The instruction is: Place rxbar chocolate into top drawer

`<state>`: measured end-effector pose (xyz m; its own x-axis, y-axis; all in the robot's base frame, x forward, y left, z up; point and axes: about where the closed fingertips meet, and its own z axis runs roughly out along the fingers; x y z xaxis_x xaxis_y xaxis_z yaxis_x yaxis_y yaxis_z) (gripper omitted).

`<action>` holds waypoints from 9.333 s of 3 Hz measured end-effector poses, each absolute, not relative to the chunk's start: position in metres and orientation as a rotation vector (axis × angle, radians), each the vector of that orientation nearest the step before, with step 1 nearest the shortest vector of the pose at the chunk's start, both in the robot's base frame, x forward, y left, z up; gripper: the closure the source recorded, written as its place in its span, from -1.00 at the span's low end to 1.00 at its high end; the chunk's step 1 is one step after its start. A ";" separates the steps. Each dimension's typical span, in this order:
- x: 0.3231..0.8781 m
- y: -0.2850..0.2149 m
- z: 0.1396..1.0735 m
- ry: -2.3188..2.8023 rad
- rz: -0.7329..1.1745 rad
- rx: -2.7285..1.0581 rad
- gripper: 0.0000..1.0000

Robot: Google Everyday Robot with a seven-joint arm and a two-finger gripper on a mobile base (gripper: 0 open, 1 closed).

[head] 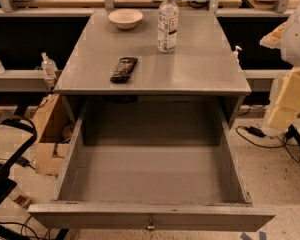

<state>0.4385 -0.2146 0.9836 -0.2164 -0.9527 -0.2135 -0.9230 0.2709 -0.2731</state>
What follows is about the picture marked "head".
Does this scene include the metal drawer knob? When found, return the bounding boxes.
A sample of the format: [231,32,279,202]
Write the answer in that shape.
[145,219,156,232]

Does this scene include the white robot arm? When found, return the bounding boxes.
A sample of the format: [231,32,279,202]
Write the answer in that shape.
[260,6,300,136]

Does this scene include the white ceramic bowl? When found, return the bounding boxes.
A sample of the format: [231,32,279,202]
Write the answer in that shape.
[108,9,143,30]

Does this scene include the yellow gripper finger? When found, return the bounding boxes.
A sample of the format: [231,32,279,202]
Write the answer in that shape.
[259,23,286,49]
[266,67,300,131]

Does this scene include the small white pump bottle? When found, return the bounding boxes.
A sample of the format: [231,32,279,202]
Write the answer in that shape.
[233,45,242,63]

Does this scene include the grey shelf rail right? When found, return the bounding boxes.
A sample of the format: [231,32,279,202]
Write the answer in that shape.
[244,69,288,92]

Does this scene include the open grey top drawer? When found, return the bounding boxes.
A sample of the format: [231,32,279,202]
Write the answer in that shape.
[29,97,275,231]

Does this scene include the grey shelf rail left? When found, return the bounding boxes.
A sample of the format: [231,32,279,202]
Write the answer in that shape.
[0,70,57,92]

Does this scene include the clear pump bottle left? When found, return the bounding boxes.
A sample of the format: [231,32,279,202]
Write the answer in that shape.
[41,53,57,77]

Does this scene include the black power adapter with cable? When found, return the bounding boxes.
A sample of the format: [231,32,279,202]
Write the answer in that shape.
[235,126,300,163]

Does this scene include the grey shelf rail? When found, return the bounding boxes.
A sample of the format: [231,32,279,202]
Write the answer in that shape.
[244,69,288,92]
[0,70,57,92]

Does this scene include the dark rxbar chocolate wrapper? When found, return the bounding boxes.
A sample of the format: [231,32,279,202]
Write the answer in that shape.
[110,57,138,83]

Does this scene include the black frame at left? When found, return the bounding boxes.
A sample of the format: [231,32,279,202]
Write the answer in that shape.
[0,113,38,215]

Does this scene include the clear plastic water bottle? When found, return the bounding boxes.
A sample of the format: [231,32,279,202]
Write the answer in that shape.
[157,0,179,53]

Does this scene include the cardboard box on floor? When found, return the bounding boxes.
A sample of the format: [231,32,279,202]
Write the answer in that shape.
[33,94,69,175]

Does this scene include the grey cabinet with top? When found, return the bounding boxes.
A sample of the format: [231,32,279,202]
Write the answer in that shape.
[55,9,251,123]

